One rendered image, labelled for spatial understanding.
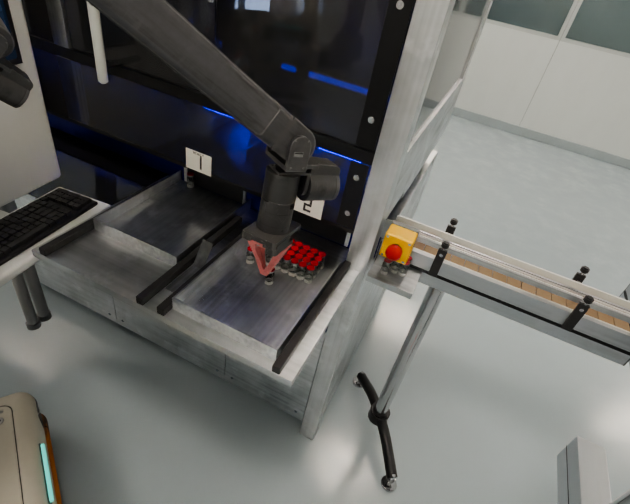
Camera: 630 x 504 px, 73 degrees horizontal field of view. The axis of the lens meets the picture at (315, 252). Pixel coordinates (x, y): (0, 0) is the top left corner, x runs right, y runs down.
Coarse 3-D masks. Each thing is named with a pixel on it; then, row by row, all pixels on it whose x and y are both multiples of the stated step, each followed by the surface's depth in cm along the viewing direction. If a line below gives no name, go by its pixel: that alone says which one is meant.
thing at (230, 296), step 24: (240, 240) 111; (216, 264) 104; (240, 264) 109; (192, 288) 98; (216, 288) 101; (240, 288) 102; (264, 288) 103; (288, 288) 105; (312, 288) 106; (192, 312) 91; (216, 312) 95; (240, 312) 96; (264, 312) 97; (288, 312) 98; (240, 336) 88; (264, 336) 92; (288, 336) 89
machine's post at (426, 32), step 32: (416, 0) 77; (448, 0) 75; (416, 32) 80; (416, 64) 82; (416, 96) 85; (384, 128) 91; (384, 160) 95; (384, 192) 99; (352, 256) 113; (352, 288) 118; (352, 320) 131; (320, 384) 147; (320, 416) 158
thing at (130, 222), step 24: (144, 192) 122; (168, 192) 129; (192, 192) 131; (96, 216) 109; (120, 216) 116; (144, 216) 118; (168, 216) 120; (192, 216) 121; (216, 216) 123; (240, 216) 126; (120, 240) 108; (144, 240) 110; (168, 240) 111; (192, 240) 113
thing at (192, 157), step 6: (186, 150) 118; (192, 150) 117; (186, 156) 119; (192, 156) 118; (198, 156) 117; (204, 156) 116; (186, 162) 120; (192, 162) 119; (198, 162) 118; (204, 162) 117; (210, 162) 116; (192, 168) 120; (198, 168) 119; (204, 168) 118; (210, 168) 118; (210, 174) 119
